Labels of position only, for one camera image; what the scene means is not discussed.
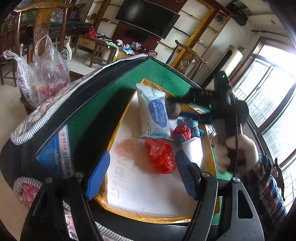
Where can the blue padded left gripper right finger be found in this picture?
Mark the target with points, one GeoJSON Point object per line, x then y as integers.
{"type": "Point", "coordinates": [238, 217]}

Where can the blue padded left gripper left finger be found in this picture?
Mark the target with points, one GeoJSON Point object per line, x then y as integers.
{"type": "Point", "coordinates": [46, 218]}

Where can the floral quilted table cover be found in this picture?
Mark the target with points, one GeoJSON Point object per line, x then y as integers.
{"type": "Point", "coordinates": [90, 108]}

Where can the blue white card box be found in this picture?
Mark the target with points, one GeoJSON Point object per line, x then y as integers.
{"type": "Point", "coordinates": [56, 156]}

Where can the green mahjong table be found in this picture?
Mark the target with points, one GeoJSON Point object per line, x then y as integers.
{"type": "Point", "coordinates": [101, 115]}

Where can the blue towel with rubber band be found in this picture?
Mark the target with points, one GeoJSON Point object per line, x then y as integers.
{"type": "Point", "coordinates": [193, 125]}

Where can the wooden chair by wall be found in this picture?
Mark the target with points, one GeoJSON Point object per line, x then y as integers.
{"type": "Point", "coordinates": [185, 60]}

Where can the window with metal bars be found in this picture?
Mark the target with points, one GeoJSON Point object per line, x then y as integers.
{"type": "Point", "coordinates": [266, 81]}

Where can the brown knitted yarn bundle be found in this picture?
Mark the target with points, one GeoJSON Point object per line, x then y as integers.
{"type": "Point", "coordinates": [172, 109]}

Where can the dark wooden chair left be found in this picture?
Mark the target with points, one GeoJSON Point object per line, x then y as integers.
{"type": "Point", "coordinates": [43, 10]}

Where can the small red plastic bag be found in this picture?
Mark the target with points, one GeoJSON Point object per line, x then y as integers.
{"type": "Point", "coordinates": [182, 130]}

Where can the low wooden coffee table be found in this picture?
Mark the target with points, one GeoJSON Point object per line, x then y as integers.
{"type": "Point", "coordinates": [96, 46]}

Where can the white foam box yellow tape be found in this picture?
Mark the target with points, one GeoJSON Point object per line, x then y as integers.
{"type": "Point", "coordinates": [132, 187]}

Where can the plaid shirt forearm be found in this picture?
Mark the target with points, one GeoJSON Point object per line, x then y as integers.
{"type": "Point", "coordinates": [265, 195]}

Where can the white standing air conditioner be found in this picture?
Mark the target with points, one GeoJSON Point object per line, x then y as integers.
{"type": "Point", "coordinates": [227, 63]}

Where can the white gloved right hand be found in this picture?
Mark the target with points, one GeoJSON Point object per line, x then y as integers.
{"type": "Point", "coordinates": [237, 156]}

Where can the wet wipes pack blue label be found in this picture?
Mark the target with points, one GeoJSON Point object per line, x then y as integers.
{"type": "Point", "coordinates": [153, 114]}

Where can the black wall television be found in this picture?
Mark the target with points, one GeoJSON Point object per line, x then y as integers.
{"type": "Point", "coordinates": [148, 16]}

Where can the clear plastic bag red print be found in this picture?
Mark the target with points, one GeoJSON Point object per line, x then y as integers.
{"type": "Point", "coordinates": [46, 76]}

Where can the round mahjong table centre panel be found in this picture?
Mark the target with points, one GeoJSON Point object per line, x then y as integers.
{"type": "Point", "coordinates": [200, 109]}

